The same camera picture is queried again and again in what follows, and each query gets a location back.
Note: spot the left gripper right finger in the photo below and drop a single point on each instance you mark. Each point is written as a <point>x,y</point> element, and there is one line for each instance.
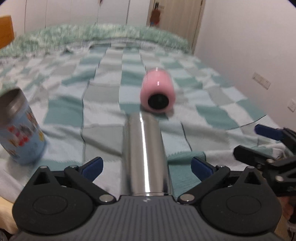
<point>211,178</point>

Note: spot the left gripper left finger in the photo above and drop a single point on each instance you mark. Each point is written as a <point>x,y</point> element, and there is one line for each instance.
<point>82,178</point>

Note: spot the green fluffy duvet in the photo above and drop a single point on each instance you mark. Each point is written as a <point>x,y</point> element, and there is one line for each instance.
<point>62,35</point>

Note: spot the brown hanging bag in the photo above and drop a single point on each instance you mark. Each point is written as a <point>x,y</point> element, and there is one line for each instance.
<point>155,16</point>

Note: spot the stainless steel cup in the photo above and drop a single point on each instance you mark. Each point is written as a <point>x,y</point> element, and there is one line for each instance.
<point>145,170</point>

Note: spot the beige door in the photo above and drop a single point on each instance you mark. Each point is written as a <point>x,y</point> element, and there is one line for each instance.
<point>182,18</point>

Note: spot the checkered green blanket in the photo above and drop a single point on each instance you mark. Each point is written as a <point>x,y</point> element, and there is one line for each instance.
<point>80,96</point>

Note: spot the pink cup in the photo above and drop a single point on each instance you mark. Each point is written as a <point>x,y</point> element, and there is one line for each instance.
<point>157,94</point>

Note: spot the white wardrobe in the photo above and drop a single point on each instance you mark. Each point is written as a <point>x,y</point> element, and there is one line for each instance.
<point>42,14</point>

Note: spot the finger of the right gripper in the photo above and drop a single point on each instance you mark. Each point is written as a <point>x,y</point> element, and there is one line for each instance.
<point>253,158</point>
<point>277,134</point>

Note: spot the white wall socket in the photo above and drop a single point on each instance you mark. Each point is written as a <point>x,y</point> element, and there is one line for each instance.
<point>292,105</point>

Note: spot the blue sticker cup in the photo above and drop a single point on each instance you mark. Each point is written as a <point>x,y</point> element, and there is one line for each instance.
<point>21,135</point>

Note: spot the wooden headboard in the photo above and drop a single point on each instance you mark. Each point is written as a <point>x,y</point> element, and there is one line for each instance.
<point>6,31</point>

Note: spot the white wall switch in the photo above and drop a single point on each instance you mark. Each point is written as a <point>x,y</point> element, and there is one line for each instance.
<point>261,80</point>

